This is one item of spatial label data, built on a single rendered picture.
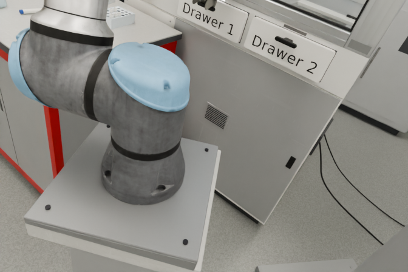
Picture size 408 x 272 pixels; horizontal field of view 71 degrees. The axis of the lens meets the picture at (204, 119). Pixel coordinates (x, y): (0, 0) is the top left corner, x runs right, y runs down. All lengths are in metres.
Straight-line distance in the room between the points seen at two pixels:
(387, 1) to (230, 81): 0.56
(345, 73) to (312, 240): 0.93
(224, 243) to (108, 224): 0.99
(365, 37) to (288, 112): 0.35
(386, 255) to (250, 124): 0.62
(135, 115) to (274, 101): 0.76
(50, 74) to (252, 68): 0.78
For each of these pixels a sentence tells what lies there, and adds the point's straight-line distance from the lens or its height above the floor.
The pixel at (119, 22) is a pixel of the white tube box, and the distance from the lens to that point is 1.15.
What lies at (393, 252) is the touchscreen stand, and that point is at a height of 0.48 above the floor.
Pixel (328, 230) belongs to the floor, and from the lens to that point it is 1.74.
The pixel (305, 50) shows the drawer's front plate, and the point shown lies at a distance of 0.99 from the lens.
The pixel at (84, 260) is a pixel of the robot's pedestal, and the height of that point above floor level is 0.59.
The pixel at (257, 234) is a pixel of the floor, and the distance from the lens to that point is 1.52.
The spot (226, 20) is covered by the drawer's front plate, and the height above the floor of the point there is 0.88.
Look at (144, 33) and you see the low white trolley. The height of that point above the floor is 0.76.
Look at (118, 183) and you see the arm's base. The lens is 0.49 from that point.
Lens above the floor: 1.20
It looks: 37 degrees down
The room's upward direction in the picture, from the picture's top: 16 degrees clockwise
